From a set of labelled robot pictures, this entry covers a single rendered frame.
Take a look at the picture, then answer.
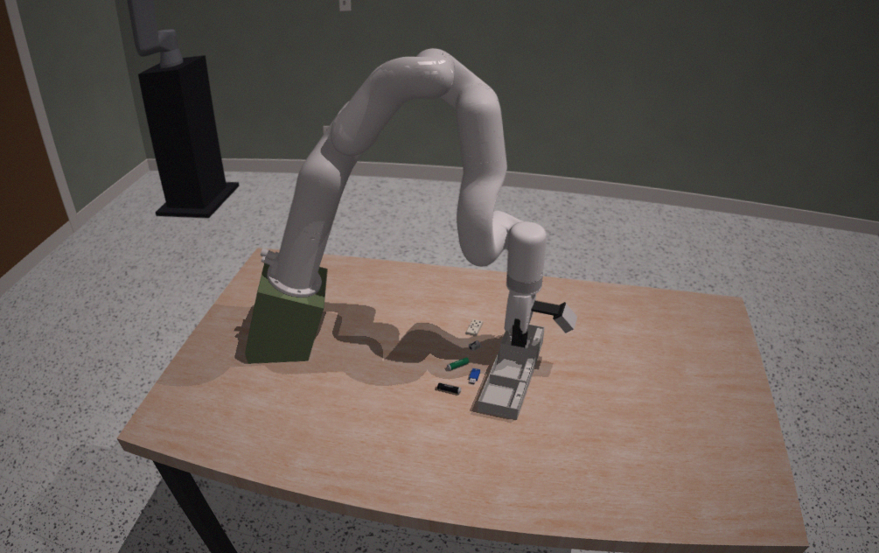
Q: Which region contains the white domino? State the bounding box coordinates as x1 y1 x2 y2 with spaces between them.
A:
466 319 483 336

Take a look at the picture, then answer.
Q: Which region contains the green aa battery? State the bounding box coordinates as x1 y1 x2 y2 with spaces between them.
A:
447 357 469 370

